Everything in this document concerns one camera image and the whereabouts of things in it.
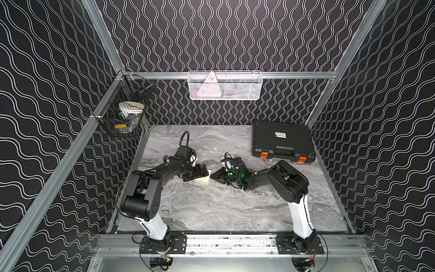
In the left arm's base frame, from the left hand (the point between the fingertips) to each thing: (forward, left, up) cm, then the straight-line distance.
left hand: (201, 173), depth 92 cm
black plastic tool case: (+26, -49, +1) cm, 55 cm away
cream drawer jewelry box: (-4, -3, 0) cm, 5 cm away
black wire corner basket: (+16, +36, +28) cm, 49 cm away
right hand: (-1, -5, -2) cm, 5 cm away
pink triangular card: (+34, -2, +29) cm, 45 cm away
